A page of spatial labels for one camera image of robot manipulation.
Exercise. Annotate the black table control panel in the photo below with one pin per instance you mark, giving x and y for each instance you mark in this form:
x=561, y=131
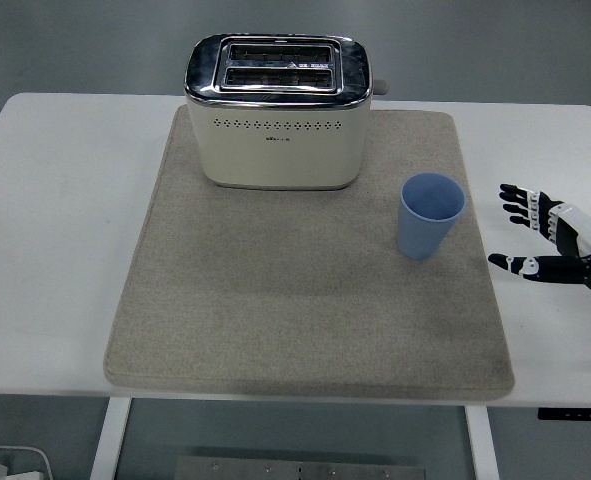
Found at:
x=575, y=414

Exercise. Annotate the white table leg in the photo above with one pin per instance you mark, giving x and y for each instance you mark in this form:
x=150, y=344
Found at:
x=482, y=445
x=109, y=440

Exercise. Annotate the grey metal plate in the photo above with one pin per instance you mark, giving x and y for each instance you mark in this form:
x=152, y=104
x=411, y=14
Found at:
x=300, y=470

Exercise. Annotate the white tray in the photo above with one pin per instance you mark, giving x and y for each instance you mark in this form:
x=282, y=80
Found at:
x=42, y=462

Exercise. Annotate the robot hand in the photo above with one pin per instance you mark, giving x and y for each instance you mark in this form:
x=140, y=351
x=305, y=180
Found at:
x=580, y=225

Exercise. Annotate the blue plastic cup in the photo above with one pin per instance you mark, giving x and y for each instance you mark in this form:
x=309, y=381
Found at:
x=417, y=235

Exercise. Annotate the cream and chrome toaster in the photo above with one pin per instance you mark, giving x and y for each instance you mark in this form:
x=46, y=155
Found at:
x=280, y=155

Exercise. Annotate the beige fabric mat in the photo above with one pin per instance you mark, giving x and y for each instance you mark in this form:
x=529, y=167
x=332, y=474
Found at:
x=300, y=310

